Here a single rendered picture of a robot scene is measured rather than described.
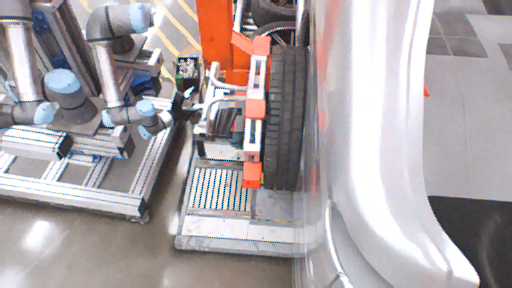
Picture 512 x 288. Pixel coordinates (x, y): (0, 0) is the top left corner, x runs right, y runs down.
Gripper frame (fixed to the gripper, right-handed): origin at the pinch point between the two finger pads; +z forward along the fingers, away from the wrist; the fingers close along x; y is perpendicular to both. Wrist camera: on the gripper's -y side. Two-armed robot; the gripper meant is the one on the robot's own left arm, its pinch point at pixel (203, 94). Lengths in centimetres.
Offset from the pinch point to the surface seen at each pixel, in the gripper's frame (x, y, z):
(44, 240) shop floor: -34, 84, -100
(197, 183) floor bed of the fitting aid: -5, 82, -10
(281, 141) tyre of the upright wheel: 56, -21, -3
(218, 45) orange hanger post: -21.4, -2.9, 26.5
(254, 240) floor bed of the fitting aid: 49, 82, -8
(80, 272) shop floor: -2, 84, -93
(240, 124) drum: 28.9, -4.3, -0.7
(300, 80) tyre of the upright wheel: 46, -34, 15
